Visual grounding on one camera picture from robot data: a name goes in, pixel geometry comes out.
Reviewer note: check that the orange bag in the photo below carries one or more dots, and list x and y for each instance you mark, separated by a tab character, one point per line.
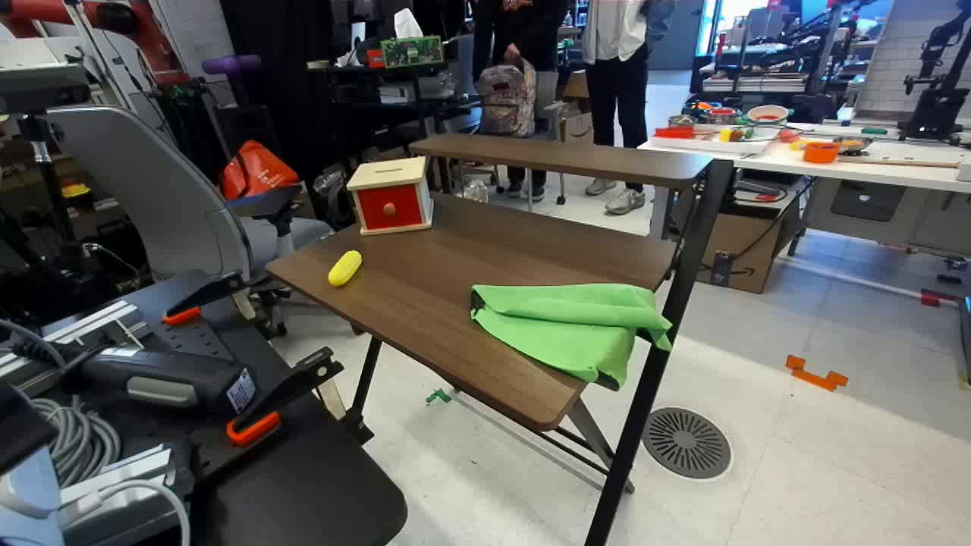
256	171

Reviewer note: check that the yellow oval object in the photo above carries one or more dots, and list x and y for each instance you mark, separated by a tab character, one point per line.
342	267

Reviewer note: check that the orange cup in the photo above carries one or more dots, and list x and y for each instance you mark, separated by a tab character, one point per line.
821	152

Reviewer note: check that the cardboard box under table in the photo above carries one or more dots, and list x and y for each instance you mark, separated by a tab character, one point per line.
744	245

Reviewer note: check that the black clamp rear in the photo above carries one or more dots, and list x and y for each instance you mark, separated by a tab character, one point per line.
191	307

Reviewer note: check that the black clamp orange tip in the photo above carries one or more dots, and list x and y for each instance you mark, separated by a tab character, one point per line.
267	412

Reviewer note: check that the dark wooden desk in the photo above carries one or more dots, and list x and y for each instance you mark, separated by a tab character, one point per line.
412	289

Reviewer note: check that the red chest drawer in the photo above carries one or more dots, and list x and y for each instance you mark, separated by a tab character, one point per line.
388	206

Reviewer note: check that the grey office chair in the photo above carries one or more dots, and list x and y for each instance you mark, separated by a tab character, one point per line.
182	218

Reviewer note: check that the orange floor bracket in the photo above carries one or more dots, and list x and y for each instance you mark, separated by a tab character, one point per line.
826	379

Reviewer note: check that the person in dark clothes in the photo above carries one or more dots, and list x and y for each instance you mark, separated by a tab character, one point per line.
524	30

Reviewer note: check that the white work table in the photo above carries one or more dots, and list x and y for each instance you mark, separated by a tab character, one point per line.
921	168

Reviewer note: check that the green circuit board box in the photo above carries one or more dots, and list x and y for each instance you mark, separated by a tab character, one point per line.
412	52

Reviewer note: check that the patterned backpack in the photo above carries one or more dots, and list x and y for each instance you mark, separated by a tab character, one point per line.
507	98

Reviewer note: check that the round floor drain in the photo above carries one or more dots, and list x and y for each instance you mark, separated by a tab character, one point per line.
685	443

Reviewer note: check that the person in white shirt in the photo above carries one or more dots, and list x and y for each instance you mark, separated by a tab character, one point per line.
614	48

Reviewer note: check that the green cloth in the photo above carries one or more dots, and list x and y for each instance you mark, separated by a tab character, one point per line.
579	327

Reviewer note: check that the small wooden chest box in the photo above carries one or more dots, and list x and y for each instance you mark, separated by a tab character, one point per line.
402	171

